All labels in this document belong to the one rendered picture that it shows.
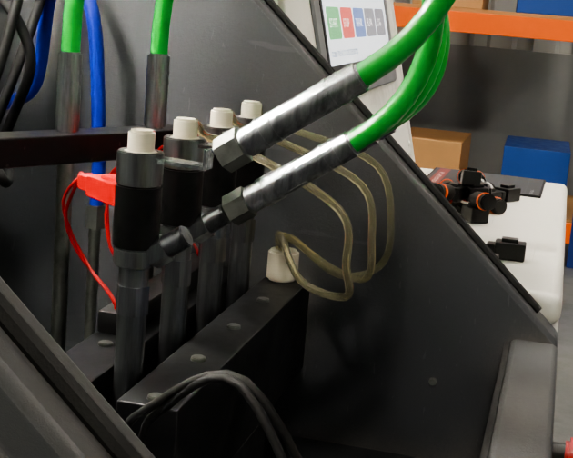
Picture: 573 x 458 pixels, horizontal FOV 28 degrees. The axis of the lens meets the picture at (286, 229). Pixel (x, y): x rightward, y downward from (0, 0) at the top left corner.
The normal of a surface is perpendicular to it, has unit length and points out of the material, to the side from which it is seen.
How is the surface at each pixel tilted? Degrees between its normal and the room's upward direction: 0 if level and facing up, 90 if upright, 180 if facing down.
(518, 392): 0
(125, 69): 90
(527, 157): 90
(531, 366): 0
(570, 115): 90
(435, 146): 90
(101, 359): 0
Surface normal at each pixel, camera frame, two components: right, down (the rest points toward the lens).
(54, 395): 0.72, -0.63
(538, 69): -0.26, 0.18
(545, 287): 0.08, -0.98
